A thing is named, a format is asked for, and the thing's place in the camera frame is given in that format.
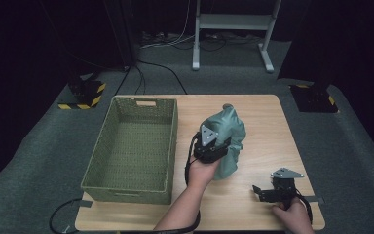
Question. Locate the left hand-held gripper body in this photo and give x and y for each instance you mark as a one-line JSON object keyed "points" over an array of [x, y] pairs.
{"points": [[207, 144]]}

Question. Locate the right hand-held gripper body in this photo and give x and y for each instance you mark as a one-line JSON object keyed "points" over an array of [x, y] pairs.
{"points": [[285, 187]]}

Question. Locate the green cloth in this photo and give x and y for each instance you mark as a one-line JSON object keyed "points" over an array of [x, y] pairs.
{"points": [[230, 126]]}

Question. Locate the green woven basket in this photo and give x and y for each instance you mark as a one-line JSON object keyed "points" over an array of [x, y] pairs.
{"points": [[136, 146]]}

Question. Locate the person's left hand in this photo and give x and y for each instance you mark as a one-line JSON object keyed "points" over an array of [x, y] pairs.
{"points": [[201, 174]]}

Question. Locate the person's right hand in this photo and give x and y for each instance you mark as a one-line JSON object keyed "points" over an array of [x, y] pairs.
{"points": [[297, 217]]}

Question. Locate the grey tape strip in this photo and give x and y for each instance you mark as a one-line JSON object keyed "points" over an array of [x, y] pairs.
{"points": [[85, 203], [315, 199]]}

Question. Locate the black stand base yellow tape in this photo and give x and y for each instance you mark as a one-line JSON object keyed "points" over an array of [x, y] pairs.
{"points": [[313, 99]]}

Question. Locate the white metal stand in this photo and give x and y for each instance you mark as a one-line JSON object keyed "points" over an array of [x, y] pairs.
{"points": [[233, 22]]}

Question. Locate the black yellow striped stand base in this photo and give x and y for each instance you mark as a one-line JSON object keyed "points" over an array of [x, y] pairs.
{"points": [[86, 92]]}

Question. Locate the dark vertical post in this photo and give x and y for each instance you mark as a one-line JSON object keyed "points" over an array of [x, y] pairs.
{"points": [[123, 32]]}

